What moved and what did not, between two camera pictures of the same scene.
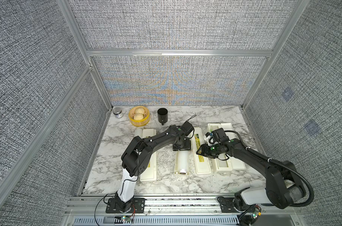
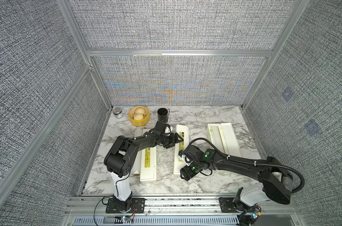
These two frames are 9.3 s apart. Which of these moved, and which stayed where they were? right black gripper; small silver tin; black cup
Moved: right black gripper
Stayed: small silver tin; black cup
